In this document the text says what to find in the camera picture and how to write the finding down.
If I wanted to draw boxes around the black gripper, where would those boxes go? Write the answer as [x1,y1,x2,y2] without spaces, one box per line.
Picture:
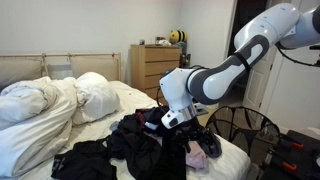
[174,120,211,152]

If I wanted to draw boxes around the black sweater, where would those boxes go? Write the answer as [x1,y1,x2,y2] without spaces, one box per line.
[143,107,186,180]

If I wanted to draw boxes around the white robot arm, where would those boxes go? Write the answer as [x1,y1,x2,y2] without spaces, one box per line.
[159,3,320,154]

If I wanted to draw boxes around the black mesh laundry basket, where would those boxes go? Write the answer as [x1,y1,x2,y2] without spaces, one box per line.
[206,106,280,157]

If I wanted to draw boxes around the pink garment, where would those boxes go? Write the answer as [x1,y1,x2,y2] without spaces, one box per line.
[186,141,208,171]

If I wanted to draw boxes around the dark blue garment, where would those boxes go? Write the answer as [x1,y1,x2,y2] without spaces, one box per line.
[200,134,222,158]

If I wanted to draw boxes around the white bed mattress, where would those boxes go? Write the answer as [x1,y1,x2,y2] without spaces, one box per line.
[18,81,251,180]

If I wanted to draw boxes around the black garment middle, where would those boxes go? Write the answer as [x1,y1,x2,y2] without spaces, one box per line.
[108,115,161,180]

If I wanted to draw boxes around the red black plaid garment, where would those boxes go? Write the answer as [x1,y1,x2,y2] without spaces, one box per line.
[135,109,147,124]

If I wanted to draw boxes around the wooden chest of drawers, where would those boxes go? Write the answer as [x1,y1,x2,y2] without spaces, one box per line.
[131,45,181,105]

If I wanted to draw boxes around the white door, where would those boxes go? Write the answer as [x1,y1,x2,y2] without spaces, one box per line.
[242,47,277,111]

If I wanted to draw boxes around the bee plush toy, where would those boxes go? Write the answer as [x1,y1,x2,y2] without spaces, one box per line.
[169,30,187,43]

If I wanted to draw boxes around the white pillow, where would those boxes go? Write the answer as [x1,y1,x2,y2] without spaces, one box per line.
[72,72,120,125]

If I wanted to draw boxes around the black garment front left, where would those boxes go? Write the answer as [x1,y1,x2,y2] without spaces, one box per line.
[51,140,117,180]

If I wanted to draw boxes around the white rumpled duvet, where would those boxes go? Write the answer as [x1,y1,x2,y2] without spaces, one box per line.
[0,77,77,177]

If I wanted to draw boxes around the wooden bed headboard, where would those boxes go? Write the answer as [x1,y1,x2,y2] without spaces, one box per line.
[0,53,121,89]

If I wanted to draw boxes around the black clamp orange handles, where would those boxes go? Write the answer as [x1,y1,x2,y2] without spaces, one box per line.
[260,130,320,180]

